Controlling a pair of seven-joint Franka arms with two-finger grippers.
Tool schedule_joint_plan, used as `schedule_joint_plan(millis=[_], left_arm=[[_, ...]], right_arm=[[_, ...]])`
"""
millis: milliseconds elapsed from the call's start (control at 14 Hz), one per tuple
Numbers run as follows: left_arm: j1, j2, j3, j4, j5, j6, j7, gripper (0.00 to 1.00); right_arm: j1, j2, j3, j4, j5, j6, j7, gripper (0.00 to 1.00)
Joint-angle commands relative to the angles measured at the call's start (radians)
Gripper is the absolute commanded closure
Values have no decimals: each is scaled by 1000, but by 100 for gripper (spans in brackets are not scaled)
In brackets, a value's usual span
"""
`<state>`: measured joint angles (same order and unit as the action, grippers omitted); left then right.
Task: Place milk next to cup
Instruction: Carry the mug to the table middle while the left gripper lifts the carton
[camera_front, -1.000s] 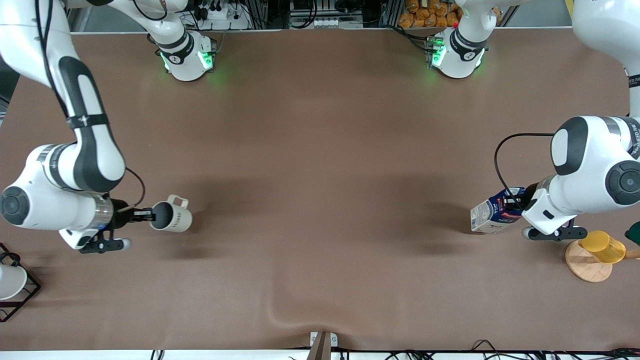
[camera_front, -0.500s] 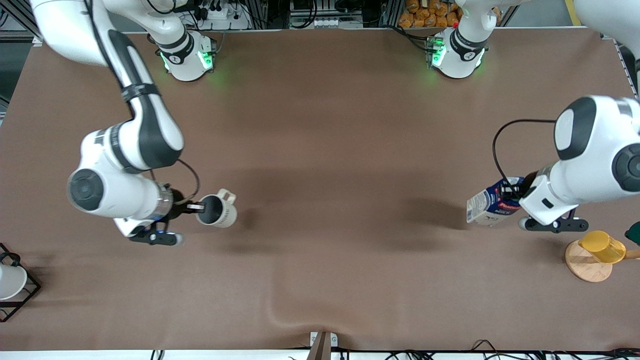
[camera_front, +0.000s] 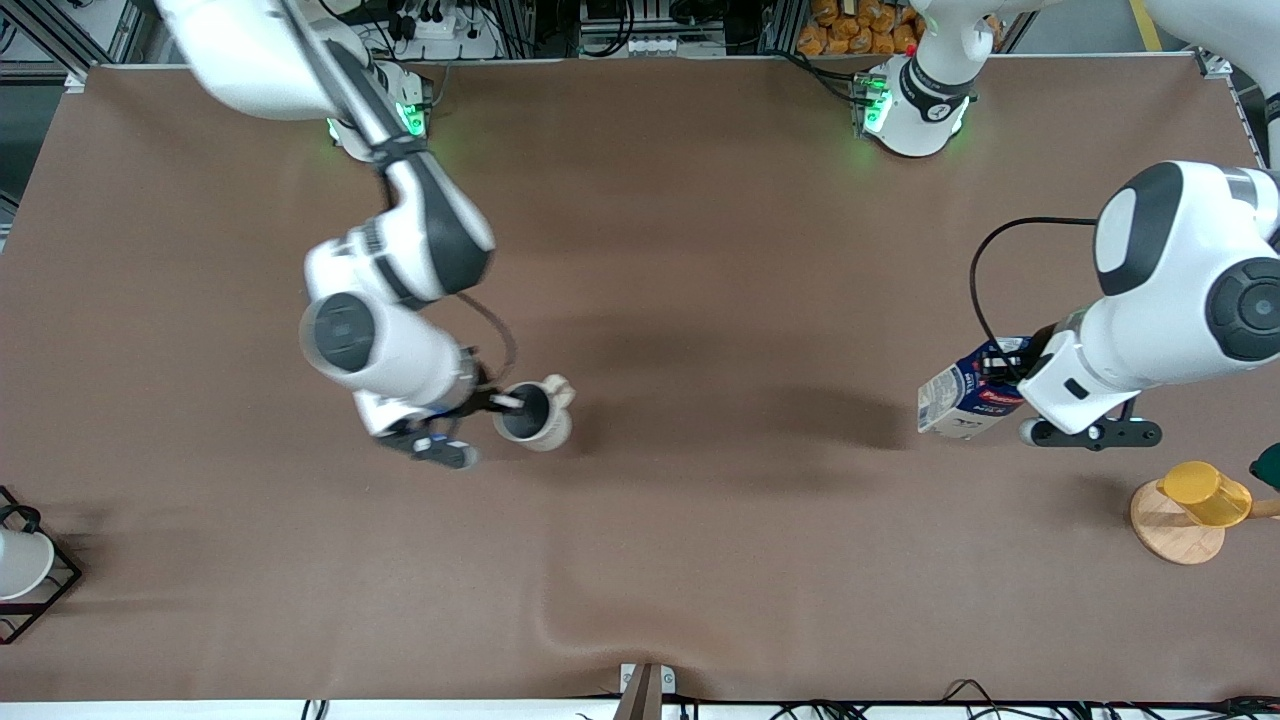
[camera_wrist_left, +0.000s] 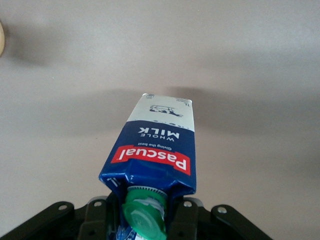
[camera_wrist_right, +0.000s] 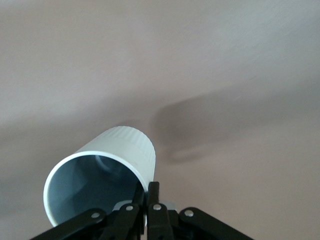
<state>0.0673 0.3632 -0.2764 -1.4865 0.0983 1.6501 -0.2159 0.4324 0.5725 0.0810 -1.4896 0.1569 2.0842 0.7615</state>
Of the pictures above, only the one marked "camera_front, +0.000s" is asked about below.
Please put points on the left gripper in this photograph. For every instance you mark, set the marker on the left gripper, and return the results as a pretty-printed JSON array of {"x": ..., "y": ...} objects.
[{"x": 1031, "y": 359}]

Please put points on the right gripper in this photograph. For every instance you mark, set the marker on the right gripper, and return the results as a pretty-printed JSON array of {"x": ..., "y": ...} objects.
[{"x": 484, "y": 392}]

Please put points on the blue white milk carton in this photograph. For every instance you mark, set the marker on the blue white milk carton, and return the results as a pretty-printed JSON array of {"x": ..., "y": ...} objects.
[{"x": 965, "y": 400}]

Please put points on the white mug grey inside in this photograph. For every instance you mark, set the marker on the white mug grey inside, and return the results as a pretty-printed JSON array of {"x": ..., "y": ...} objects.
[{"x": 545, "y": 425}]

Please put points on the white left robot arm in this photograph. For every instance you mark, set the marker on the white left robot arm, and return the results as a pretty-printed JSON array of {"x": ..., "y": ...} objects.
[{"x": 1180, "y": 250}]

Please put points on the yellow plastic cup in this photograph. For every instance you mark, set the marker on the yellow plastic cup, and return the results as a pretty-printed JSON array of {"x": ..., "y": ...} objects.
[{"x": 1205, "y": 493}]

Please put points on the dark green cup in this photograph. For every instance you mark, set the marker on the dark green cup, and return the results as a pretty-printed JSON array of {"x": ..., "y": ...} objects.
[{"x": 1268, "y": 468}]

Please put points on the wooden mug stand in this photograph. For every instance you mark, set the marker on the wooden mug stand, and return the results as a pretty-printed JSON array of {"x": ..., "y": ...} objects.
[{"x": 1175, "y": 540}]

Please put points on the metal table clamp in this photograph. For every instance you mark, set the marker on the metal table clamp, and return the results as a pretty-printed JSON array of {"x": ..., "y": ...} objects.
[{"x": 646, "y": 685}]

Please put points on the orange snack packs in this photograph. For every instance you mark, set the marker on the orange snack packs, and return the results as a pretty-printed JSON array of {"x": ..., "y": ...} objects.
[{"x": 850, "y": 30}]

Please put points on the white power strip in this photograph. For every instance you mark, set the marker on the white power strip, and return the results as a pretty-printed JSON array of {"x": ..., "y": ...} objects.
[
  {"x": 445, "y": 25},
  {"x": 655, "y": 45}
]

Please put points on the aluminium frame rail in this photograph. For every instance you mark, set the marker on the aluminium frame rail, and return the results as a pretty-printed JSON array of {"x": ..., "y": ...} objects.
[
  {"x": 1215, "y": 65},
  {"x": 70, "y": 35}
]

